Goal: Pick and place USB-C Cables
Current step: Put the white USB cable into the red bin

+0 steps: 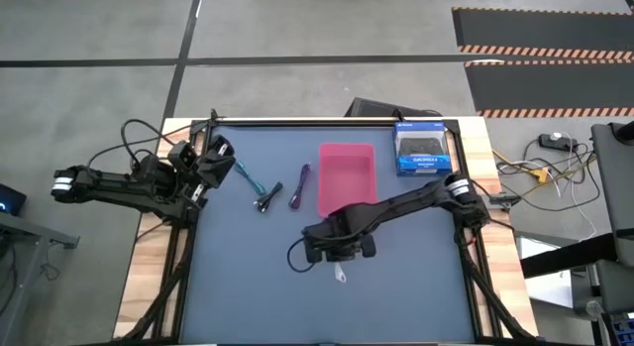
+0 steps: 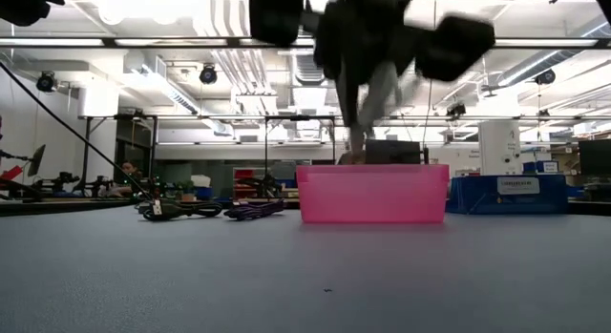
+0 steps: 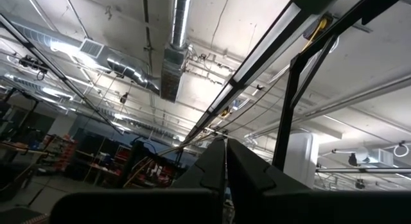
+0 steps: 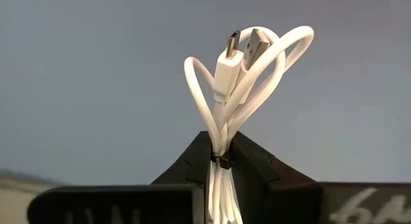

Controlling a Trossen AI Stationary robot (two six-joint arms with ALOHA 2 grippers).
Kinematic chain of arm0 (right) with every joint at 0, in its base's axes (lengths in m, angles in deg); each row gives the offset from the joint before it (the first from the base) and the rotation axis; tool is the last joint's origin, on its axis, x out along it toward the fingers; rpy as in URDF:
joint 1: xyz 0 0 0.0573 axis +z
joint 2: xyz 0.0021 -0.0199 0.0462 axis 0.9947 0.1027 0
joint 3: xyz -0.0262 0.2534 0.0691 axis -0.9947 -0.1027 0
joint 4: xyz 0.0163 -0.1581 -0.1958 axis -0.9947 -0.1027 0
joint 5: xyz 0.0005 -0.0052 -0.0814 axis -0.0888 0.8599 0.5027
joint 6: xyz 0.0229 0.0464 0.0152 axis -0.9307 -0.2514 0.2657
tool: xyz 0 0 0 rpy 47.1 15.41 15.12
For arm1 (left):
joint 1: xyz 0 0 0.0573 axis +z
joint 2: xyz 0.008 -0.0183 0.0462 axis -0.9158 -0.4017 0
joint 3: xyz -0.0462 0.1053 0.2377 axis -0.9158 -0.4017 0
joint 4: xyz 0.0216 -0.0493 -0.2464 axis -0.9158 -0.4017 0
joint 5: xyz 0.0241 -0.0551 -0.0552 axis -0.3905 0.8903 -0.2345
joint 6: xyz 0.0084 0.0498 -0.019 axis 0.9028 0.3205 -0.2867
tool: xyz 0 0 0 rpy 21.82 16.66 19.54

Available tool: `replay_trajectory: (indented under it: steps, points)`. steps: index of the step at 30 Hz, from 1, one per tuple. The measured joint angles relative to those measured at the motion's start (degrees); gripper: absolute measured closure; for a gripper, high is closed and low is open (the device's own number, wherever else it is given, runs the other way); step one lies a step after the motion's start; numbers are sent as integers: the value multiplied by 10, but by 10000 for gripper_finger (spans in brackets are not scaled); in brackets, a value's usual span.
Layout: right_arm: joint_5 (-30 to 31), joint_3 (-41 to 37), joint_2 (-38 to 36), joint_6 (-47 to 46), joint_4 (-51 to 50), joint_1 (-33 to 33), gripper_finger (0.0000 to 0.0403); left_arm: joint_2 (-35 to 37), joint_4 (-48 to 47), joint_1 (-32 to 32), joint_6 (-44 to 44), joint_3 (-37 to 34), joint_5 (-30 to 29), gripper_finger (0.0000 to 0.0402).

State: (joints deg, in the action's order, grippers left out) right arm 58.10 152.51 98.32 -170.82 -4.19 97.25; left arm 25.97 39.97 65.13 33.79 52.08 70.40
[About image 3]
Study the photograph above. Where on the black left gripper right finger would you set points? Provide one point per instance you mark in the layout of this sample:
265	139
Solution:
289	204

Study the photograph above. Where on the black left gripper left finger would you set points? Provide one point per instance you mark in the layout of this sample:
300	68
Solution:
144	208

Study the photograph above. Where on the shelf with red bins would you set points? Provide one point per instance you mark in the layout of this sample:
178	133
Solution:
62	153
154	172

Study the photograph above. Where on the white building column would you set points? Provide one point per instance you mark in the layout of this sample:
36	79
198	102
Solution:
302	160

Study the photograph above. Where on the grey ceiling air unit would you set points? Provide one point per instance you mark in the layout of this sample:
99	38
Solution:
375	156

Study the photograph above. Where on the white ceiling pipe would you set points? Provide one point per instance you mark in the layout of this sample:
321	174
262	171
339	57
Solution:
353	97

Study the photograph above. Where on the black beam with light bar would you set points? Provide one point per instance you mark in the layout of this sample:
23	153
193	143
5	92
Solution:
266	41

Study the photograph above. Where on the black device on beam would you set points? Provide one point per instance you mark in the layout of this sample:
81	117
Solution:
30	63

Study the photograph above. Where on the black rig frame post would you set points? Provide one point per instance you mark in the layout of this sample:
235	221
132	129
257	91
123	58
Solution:
285	121

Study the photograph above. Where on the rectangular metal duct box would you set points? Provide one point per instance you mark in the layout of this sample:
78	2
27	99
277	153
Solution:
171	74

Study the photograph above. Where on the silver duct with vent grille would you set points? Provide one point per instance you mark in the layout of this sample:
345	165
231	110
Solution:
128	68

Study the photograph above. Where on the thin black frame beam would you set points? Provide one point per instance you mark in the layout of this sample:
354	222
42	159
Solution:
48	62

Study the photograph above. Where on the round silver ventilation duct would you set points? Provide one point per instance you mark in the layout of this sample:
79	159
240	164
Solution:
180	22

